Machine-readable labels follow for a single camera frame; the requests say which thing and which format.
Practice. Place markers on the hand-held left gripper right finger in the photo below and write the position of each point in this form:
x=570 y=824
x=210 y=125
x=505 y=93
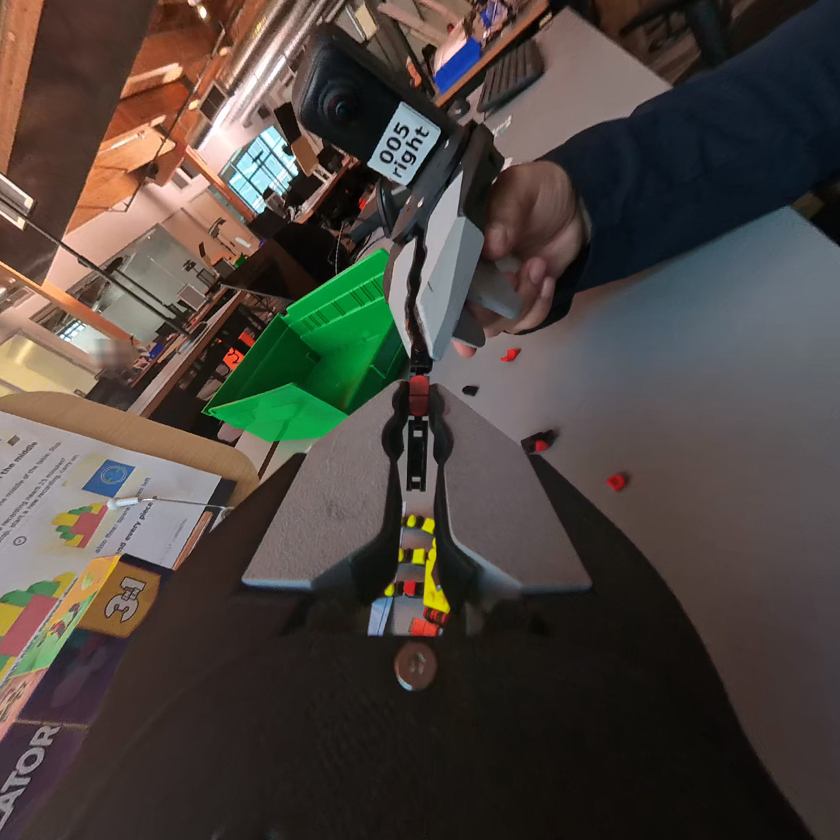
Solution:
x=505 y=518

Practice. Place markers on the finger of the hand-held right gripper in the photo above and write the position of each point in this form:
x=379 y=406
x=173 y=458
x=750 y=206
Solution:
x=400 y=282
x=449 y=275

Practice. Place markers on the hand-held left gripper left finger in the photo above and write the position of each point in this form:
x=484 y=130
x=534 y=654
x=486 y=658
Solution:
x=321 y=518

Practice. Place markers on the black yellow lego spider model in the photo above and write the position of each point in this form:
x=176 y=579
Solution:
x=426 y=577

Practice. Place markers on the small red black lego assembly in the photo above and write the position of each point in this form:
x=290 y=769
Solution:
x=418 y=394

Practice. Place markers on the person's right forearm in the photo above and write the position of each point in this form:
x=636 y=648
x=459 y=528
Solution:
x=689 y=151

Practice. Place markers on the black red lego leg piece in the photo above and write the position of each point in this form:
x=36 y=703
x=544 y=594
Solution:
x=541 y=441

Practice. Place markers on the red curved lego piece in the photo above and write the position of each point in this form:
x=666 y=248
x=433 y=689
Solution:
x=617 y=481

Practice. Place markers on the lego set box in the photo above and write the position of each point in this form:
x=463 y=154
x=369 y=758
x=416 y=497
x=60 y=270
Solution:
x=59 y=689

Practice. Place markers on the person's right hand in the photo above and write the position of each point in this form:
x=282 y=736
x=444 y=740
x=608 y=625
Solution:
x=544 y=223

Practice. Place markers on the small blue crate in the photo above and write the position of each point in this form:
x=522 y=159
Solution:
x=459 y=62

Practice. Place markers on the green storage bin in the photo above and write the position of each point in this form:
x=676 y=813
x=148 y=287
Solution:
x=315 y=367

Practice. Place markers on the black flat panel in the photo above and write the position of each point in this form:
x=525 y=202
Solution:
x=275 y=262

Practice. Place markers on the black keyboard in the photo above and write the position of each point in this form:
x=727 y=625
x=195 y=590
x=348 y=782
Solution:
x=512 y=75

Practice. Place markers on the wooden board with printed sheet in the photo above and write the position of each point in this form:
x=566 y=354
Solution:
x=65 y=472

